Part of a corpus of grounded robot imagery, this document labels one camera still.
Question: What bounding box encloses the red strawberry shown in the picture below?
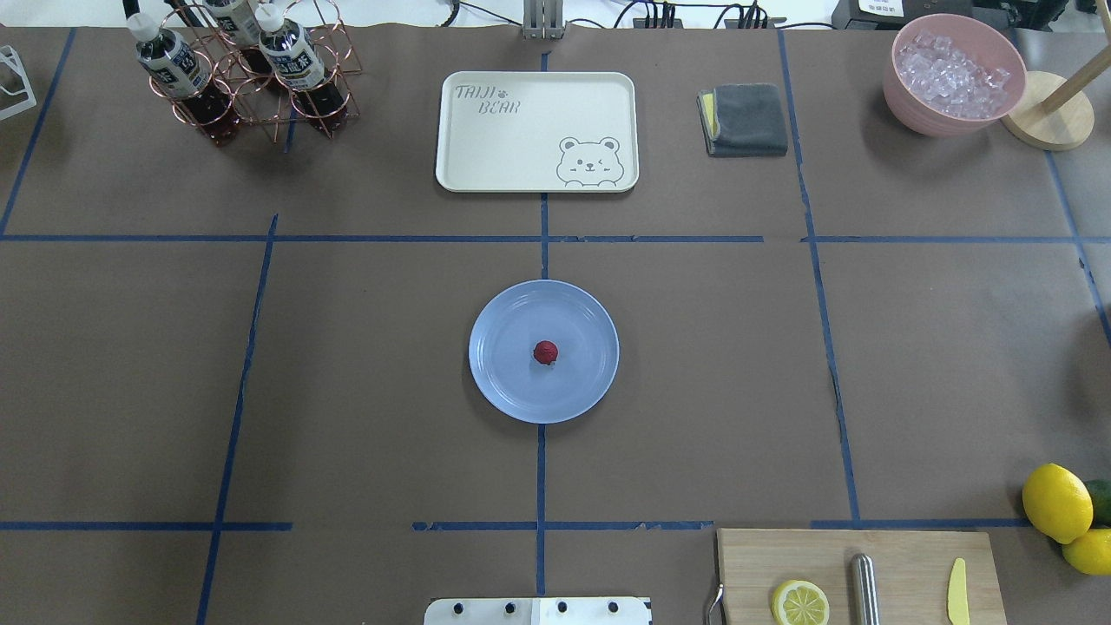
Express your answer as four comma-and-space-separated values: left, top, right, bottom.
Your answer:
532, 340, 559, 365

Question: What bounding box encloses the blue round plate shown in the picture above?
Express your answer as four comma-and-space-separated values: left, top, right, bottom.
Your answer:
468, 280, 621, 424

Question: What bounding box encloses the cream bear serving tray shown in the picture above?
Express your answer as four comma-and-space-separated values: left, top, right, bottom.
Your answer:
434, 71, 640, 193

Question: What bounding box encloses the grey and yellow cloth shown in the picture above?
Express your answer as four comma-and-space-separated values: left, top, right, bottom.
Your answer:
697, 83, 788, 157

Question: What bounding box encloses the lemon half slice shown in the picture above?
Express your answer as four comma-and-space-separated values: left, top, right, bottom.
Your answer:
769, 579, 831, 624

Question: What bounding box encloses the steel muddler black tip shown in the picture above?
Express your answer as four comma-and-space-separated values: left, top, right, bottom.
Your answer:
850, 553, 881, 624

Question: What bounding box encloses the wooden cutting board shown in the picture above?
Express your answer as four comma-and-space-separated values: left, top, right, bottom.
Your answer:
717, 530, 1008, 624

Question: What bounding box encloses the pink bowl of ice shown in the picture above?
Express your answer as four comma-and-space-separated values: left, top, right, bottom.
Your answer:
884, 13, 1027, 137

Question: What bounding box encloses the tea bottle white cap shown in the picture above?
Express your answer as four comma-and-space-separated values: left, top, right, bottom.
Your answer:
126, 12, 240, 147

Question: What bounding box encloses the yellow plastic knife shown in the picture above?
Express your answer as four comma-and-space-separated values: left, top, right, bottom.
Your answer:
947, 557, 970, 625

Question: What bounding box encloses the whole yellow lemon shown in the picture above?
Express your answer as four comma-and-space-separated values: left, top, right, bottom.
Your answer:
1021, 463, 1094, 545

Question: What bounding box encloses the green lime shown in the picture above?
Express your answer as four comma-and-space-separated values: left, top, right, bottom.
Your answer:
1084, 478, 1111, 530

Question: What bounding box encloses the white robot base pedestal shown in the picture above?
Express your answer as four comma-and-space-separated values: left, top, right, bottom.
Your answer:
424, 596, 654, 624

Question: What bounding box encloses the copper wire bottle rack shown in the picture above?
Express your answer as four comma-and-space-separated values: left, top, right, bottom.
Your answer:
150, 1, 364, 142

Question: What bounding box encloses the white wire rack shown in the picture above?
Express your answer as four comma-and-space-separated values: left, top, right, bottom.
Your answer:
1, 44, 38, 120

